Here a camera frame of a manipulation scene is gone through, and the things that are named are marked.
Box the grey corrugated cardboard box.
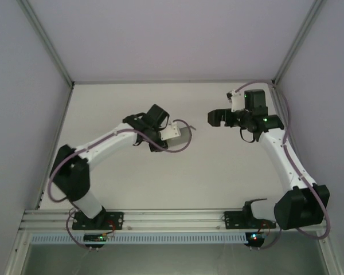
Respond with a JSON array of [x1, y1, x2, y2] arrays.
[[165, 123, 198, 149]]

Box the aluminium frame post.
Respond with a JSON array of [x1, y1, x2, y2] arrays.
[[16, 0, 76, 87], [271, 0, 325, 84]]

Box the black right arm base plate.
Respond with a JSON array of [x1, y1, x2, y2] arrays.
[[224, 210, 277, 230]]

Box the aluminium mounting rail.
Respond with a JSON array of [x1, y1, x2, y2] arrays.
[[19, 208, 328, 231]]

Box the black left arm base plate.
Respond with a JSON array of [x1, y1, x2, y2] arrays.
[[71, 211, 124, 230]]

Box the slotted white cable duct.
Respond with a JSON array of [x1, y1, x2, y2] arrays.
[[30, 233, 249, 245]]

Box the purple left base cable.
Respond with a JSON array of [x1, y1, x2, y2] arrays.
[[65, 209, 93, 252]]

